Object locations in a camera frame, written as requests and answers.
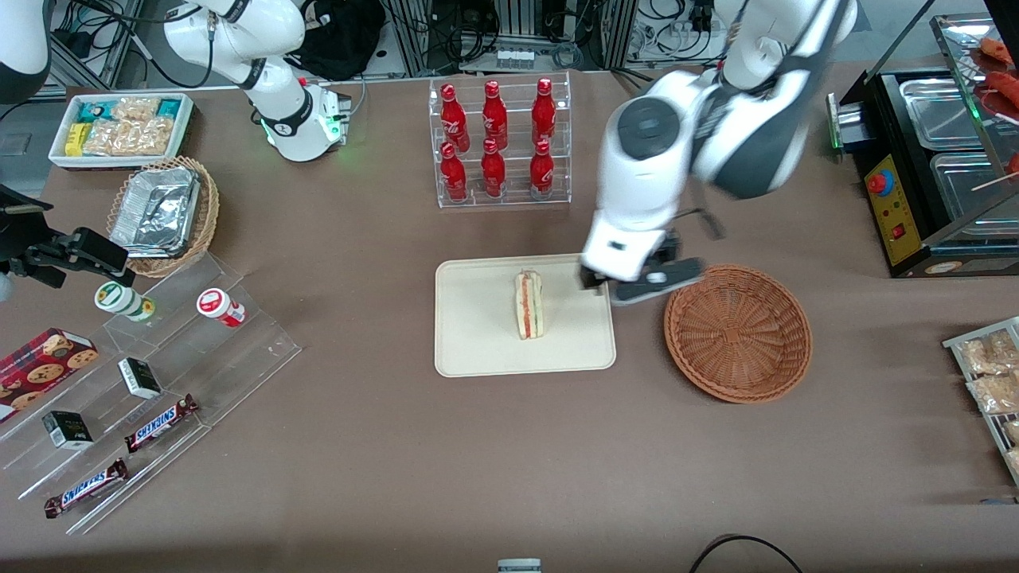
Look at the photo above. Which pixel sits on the black yellow food warmer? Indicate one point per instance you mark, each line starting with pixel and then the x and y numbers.
pixel 896 215

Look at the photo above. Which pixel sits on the red soda bottle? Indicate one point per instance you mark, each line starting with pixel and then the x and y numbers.
pixel 493 171
pixel 494 118
pixel 544 113
pixel 541 171
pixel 454 119
pixel 453 175

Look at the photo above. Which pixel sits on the red sausage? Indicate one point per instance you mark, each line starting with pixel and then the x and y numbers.
pixel 1005 89
pixel 999 49

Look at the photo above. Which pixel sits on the red cookie box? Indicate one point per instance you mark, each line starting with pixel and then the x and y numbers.
pixel 44 370

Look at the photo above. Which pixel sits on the gray device at table edge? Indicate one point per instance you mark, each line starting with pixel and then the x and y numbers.
pixel 519 566

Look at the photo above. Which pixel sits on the white rectangular snack bin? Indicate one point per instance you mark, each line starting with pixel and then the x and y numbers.
pixel 119 162

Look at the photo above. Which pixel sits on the small black box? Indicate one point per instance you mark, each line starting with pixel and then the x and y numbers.
pixel 139 378
pixel 68 430

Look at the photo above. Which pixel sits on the large brown wicker basket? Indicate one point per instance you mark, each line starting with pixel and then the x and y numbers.
pixel 736 334

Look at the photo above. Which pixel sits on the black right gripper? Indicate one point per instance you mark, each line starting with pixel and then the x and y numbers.
pixel 22 232

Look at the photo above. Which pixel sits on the clear cracker pack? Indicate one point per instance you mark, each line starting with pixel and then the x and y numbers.
pixel 127 137
pixel 135 109

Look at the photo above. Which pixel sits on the clear acrylic stepped display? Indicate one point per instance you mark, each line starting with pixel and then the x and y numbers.
pixel 239 358

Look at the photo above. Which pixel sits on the clear acrylic bottle rack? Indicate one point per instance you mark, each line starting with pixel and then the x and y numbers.
pixel 517 203

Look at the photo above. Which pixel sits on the cream plastic tray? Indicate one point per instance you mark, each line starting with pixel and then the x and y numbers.
pixel 478 318

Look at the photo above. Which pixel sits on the white power strip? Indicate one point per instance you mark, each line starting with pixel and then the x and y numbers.
pixel 514 58

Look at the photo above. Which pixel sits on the yellow snack pack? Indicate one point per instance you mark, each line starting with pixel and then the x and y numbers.
pixel 76 139

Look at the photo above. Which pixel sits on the small light wicker basket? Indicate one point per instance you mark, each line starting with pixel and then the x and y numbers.
pixel 208 215

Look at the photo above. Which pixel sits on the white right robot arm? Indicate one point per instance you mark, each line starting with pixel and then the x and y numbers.
pixel 239 40

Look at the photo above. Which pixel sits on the clear bagged pastry pack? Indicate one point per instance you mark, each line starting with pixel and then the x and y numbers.
pixel 991 354
pixel 995 394

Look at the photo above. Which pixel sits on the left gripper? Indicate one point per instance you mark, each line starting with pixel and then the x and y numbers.
pixel 590 279

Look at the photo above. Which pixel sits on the snickers chocolate bar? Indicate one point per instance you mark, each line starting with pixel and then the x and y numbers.
pixel 159 423
pixel 86 487

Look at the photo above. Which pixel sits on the triangular sandwich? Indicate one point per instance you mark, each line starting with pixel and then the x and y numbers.
pixel 529 306

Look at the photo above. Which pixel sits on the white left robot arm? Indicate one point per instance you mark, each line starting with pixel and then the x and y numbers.
pixel 748 135

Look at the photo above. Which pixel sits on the green lid cup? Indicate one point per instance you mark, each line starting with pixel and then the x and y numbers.
pixel 119 298

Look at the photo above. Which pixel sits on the teal snack pack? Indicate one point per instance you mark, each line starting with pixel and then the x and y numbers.
pixel 169 108
pixel 91 109

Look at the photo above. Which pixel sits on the black bag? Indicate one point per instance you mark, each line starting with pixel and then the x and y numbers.
pixel 342 40

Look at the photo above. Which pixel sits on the red lid cup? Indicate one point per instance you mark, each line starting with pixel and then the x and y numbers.
pixel 219 306

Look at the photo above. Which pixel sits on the aluminium foil container stack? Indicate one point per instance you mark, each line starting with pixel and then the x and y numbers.
pixel 155 211

